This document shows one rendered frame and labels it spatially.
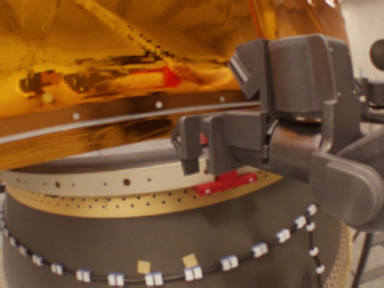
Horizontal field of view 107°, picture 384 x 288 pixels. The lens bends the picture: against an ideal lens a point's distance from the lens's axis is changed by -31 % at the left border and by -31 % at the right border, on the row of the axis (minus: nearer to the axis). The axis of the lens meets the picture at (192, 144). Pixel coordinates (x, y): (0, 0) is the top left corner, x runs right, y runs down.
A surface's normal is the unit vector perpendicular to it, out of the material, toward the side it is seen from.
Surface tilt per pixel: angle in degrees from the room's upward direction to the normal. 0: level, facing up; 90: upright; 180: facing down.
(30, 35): 89
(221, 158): 90
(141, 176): 90
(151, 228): 62
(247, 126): 90
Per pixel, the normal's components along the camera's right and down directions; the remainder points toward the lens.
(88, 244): -0.05, -0.26
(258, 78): -0.85, 0.18
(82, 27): 0.55, 0.11
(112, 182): 0.09, 0.21
